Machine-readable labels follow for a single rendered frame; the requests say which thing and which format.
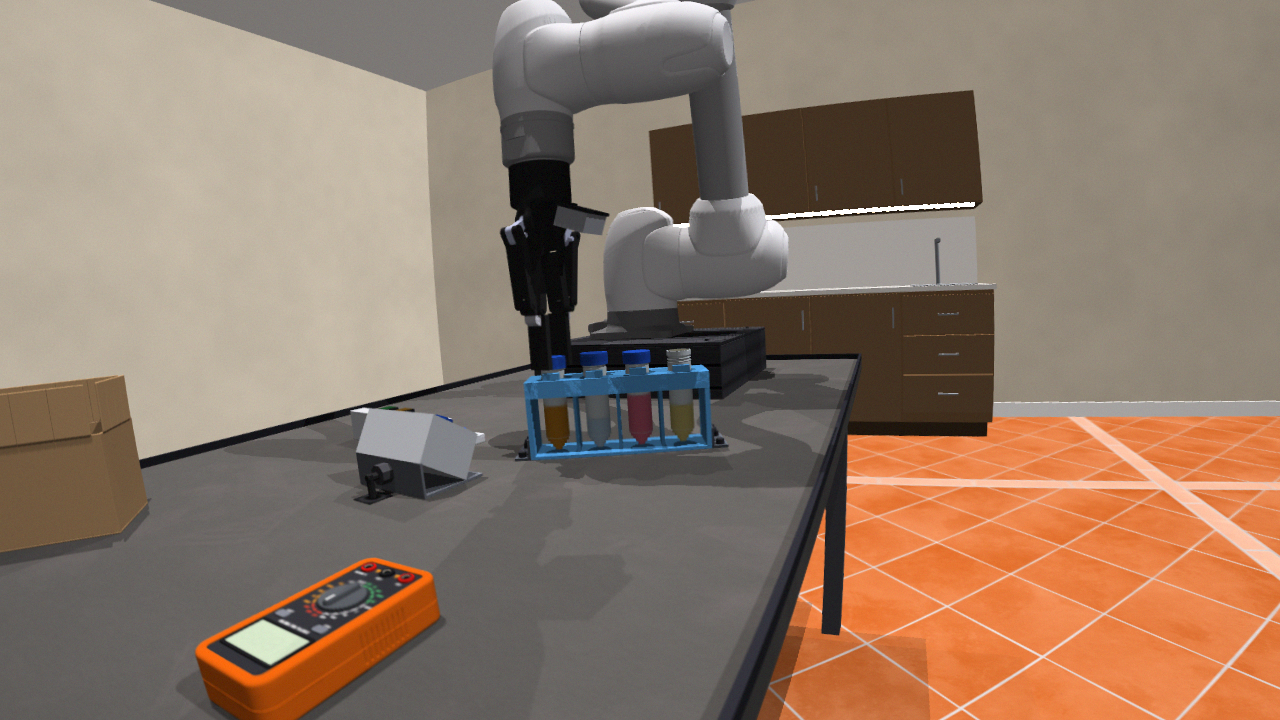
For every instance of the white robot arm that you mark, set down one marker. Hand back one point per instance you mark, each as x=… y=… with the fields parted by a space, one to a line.
x=545 y=69

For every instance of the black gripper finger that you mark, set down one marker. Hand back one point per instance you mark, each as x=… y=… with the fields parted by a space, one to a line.
x=557 y=265
x=522 y=263

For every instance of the dark grey table edge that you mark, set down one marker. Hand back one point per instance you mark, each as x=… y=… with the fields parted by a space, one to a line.
x=743 y=685

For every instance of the orange digital multimeter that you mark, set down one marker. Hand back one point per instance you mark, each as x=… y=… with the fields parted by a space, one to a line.
x=284 y=661

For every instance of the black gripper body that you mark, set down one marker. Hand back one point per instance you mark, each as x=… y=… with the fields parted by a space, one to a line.
x=533 y=185

